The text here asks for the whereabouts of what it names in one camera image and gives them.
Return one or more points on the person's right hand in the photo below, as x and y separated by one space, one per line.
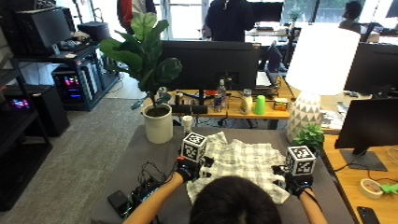
295 184

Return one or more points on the person's left hand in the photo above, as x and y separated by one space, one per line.
187 171

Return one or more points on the white checked cloth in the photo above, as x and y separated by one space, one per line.
243 161

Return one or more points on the right glove marker cube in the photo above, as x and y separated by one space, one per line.
300 160

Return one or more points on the glove marker cube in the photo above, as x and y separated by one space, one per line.
194 146
300 160

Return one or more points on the left glove marker cube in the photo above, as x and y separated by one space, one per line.
194 146

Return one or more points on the the person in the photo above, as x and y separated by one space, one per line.
235 202

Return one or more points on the small green potted plant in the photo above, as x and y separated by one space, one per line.
309 137

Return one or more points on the small white cup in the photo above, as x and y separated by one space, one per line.
187 122

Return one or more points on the white cylindrical plant pot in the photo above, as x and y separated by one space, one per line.
158 125

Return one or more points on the wooden desk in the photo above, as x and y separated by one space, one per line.
236 109
365 186

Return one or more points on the white patterned lamp base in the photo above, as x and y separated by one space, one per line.
304 114

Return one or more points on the roll of tape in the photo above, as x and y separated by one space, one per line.
371 188

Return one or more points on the yellow box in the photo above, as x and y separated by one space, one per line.
280 104

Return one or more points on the green plastic cup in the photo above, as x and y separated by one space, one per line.
260 105

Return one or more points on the clear water bottle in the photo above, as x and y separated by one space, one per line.
221 92

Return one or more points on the black power bank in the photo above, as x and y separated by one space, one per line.
119 202

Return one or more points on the black smartphone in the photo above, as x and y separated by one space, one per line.
368 215

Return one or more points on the black monitor on stand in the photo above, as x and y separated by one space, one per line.
369 124

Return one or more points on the green toy figure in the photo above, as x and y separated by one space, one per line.
389 188

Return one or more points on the wide black monitor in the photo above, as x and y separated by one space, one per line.
209 64

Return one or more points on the large leafy potted plant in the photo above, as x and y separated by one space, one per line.
146 59

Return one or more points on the white table lamp shade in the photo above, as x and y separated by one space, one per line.
323 59

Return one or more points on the black computer tower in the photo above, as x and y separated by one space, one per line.
72 86

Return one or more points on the black shelf rack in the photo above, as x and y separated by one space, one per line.
79 77

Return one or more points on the black shelving unit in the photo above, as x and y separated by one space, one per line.
20 149

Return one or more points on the black equipment case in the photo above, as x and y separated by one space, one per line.
42 30

